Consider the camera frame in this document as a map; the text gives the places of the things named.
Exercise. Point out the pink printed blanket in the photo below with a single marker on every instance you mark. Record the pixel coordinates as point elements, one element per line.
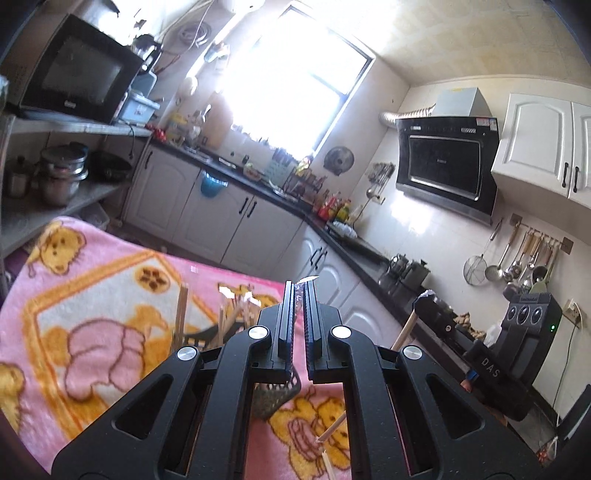
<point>92,286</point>

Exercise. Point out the large plastic oil jug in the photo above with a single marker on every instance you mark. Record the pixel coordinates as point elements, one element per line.
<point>217,124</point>

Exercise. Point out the dark green utensil basket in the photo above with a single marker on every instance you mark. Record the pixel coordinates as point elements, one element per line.
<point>277,399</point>

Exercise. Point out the silver exhaust duct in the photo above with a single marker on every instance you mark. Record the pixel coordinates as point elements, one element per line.
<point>406,115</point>

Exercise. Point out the small steel pot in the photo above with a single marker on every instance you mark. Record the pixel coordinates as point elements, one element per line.
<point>18,180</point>

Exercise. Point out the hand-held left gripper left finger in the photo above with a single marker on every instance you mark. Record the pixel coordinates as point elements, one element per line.
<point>288,323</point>

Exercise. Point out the black microwave oven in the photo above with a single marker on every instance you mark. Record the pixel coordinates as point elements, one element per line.
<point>78,74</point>

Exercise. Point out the grey stone shelf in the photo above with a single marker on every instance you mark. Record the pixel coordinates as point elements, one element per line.
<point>83,128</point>

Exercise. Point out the dark steel kettle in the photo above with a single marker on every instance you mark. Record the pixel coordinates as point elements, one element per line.
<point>398,267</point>

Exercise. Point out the grey kettle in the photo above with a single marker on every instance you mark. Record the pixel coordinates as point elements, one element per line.
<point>418,273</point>

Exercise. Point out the bright kitchen window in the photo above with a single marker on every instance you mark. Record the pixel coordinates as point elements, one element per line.
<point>295,69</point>

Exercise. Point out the steel pot with lid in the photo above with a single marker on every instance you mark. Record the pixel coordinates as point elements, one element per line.
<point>64,159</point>

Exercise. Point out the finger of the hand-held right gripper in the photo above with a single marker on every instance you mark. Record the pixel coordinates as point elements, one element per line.
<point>438,318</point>

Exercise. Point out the wooden chopstick pair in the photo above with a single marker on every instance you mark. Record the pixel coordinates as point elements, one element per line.
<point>244,309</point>
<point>404,332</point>
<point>221,323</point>

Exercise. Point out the pile of wooden chopsticks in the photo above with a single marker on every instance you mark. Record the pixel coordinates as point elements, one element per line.
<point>332,427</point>

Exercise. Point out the white wall socket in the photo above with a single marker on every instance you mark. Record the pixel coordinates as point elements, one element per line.
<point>575,314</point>

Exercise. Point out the black wok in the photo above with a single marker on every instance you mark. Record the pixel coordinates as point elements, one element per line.
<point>111,168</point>

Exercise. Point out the white base cabinets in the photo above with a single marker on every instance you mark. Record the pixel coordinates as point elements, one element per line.
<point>207,217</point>

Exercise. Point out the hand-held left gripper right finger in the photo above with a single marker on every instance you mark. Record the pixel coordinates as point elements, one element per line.
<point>311,327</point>

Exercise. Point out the white wall cabinet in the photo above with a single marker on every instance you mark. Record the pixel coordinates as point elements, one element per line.
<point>531,138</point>

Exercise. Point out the row of hanging kitchen utensils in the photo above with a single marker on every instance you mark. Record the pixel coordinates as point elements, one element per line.
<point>475,270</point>

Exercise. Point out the large steel pot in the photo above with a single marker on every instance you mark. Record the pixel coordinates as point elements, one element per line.
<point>60,189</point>

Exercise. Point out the pale blue plastic crate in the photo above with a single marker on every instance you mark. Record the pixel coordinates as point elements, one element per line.
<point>141,108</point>

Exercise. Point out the wall hook rail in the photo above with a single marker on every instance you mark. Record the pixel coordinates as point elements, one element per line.
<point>565,244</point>

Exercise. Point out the row of condiment bottles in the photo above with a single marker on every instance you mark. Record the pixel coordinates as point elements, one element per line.
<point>332,207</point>

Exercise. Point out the black range hood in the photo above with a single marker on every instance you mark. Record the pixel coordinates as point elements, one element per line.
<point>443,161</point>

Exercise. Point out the black kitchen countertop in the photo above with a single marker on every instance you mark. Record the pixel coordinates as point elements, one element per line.
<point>351,249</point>

